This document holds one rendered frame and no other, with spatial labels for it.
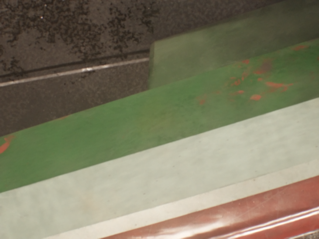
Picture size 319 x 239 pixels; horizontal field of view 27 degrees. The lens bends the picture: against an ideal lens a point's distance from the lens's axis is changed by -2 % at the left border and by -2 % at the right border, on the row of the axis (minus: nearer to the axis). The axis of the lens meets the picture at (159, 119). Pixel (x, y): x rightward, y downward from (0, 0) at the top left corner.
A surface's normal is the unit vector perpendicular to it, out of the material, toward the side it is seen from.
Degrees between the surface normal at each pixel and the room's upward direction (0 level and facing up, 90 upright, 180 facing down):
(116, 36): 0
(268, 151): 90
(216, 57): 90
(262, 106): 90
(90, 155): 90
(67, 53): 0
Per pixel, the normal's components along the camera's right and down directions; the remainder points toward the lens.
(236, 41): -0.32, -0.87
